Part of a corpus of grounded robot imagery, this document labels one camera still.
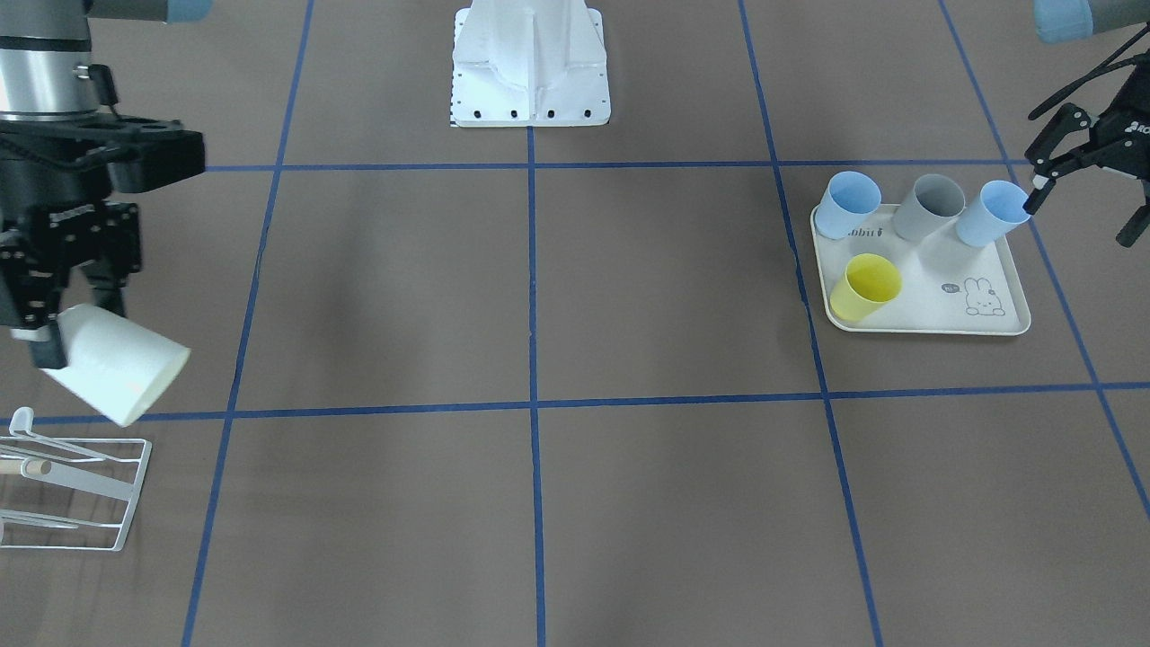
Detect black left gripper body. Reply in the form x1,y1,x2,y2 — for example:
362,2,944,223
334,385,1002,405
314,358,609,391
1093,63,1149,180

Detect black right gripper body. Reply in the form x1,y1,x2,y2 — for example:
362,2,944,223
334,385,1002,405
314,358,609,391
3,113,206,328

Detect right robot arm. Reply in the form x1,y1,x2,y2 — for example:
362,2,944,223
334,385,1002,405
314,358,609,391
1,1,212,369

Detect white plastic cup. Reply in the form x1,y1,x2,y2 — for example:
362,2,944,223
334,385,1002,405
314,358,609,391
43,305,190,428

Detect yellow plastic cup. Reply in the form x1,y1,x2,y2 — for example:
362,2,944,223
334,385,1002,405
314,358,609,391
828,253,903,323

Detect cream serving tray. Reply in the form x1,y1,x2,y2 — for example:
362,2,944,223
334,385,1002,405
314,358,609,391
808,205,1032,336

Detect blue plastic cup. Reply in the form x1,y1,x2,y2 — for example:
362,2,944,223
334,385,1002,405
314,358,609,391
814,171,880,239
955,180,1032,247

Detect grey plastic cup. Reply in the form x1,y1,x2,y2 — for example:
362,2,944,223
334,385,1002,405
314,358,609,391
891,174,966,242

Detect white wire cup rack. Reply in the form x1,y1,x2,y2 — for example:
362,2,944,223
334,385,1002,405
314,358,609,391
1,406,155,553

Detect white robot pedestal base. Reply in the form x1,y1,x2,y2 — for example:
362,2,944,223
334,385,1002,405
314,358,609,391
449,1,612,128

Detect brown table mat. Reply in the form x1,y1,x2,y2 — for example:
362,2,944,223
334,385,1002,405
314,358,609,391
3,1,1147,646

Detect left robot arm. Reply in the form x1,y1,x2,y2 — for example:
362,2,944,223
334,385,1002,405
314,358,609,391
1024,1,1149,214

